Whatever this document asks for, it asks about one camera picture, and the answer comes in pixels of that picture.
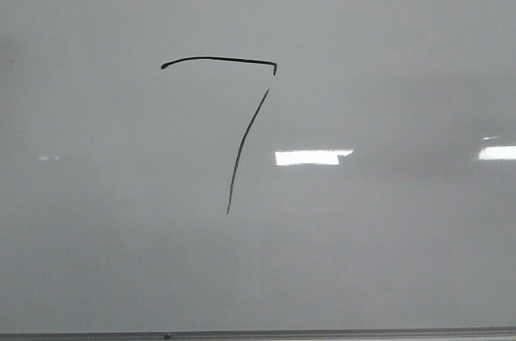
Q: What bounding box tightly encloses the white whiteboard with metal frame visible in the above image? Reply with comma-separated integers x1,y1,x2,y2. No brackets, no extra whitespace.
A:
1,0,515,333

